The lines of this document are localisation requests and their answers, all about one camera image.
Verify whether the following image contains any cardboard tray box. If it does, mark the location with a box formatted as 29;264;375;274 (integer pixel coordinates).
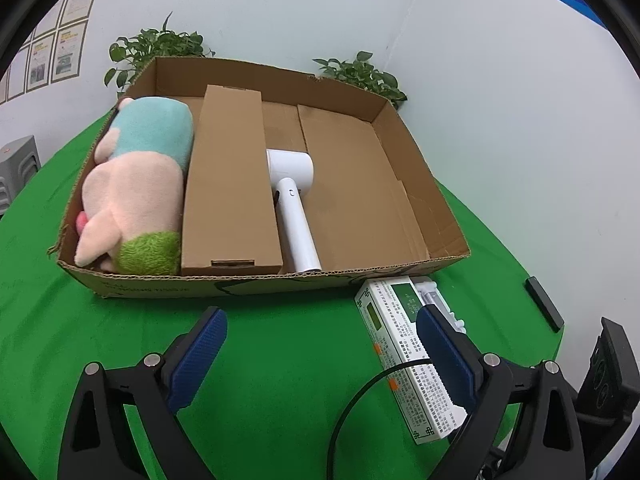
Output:
47;56;472;299

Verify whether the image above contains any black cable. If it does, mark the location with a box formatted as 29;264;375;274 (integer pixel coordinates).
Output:
327;357;436;480

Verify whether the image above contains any long brown cardboard box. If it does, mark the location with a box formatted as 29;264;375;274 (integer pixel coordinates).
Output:
180;85;284;277

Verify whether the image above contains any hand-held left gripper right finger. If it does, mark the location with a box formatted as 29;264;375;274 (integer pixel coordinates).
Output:
416;305;586;480

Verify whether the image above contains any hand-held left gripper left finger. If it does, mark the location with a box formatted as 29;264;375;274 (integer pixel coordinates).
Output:
57;306;228;480

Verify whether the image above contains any stack of grey plastic stools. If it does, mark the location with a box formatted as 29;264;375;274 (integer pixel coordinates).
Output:
0;136;42;211

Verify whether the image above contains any green tablecloth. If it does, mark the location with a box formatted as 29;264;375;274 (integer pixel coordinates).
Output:
0;110;566;480

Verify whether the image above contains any pink and teal plush pig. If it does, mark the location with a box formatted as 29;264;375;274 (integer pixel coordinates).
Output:
74;96;195;276

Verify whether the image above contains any small leafy potted plant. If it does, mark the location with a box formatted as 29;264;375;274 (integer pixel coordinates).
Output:
313;51;408;110

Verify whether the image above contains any white hair dryer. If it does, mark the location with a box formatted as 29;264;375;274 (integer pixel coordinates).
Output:
266;148;322;273

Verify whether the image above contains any wall of framed documents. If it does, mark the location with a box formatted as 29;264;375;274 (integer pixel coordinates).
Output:
0;0;106;103

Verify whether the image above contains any white plastic clip holder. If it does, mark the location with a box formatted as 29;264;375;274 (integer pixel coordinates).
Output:
412;280;468;333

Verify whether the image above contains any white printed medicine box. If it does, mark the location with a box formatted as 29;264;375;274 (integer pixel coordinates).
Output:
354;280;468;446

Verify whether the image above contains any black rectangular block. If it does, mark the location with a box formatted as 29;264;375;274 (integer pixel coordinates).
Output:
525;276;565;332

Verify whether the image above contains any large leafy potted plant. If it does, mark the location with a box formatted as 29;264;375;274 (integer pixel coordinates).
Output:
104;12;216;98

